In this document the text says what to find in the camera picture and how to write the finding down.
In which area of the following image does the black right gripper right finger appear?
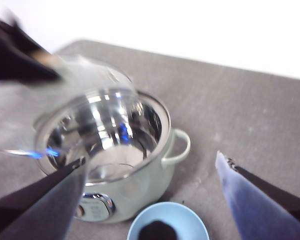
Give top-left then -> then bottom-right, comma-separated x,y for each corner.
214,149 -> 300,240

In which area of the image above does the pale green electric steamer pot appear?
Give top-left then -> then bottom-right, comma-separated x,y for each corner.
33,88 -> 192,224

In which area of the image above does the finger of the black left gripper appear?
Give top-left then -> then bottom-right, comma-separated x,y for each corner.
0,10 -> 51,59
0,29 -> 63,85

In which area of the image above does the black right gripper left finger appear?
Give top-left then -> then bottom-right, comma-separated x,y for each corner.
0,156 -> 87,240

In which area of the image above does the glass lid with green knob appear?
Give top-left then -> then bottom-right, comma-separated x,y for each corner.
0,53 -> 141,183

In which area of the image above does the blue ribbed bowl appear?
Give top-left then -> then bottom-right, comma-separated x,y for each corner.
126,201 -> 211,240

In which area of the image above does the brown egg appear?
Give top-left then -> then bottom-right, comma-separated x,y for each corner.
138,219 -> 178,240

